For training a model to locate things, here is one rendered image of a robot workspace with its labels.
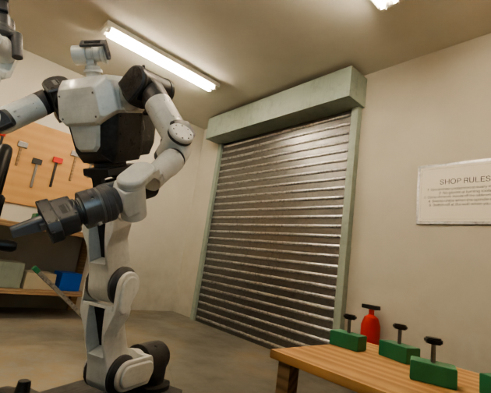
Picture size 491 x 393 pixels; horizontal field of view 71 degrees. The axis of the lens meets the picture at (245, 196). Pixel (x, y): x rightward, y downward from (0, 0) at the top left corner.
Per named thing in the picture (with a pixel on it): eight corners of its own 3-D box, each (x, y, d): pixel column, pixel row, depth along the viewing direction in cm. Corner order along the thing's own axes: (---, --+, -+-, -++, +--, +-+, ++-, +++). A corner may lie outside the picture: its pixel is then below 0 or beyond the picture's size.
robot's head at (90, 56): (80, 73, 126) (76, 47, 124) (108, 72, 127) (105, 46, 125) (72, 70, 120) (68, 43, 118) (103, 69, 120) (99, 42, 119)
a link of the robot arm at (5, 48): (-6, 39, 128) (-6, 66, 125) (-24, 18, 117) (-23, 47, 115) (27, 37, 130) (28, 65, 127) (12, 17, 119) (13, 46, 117)
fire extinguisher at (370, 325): (384, 392, 252) (389, 307, 264) (372, 395, 240) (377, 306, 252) (362, 384, 266) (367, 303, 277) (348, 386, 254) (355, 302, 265)
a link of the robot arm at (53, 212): (57, 256, 73) (112, 236, 80) (47, 222, 68) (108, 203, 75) (40, 224, 81) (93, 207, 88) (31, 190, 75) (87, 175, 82)
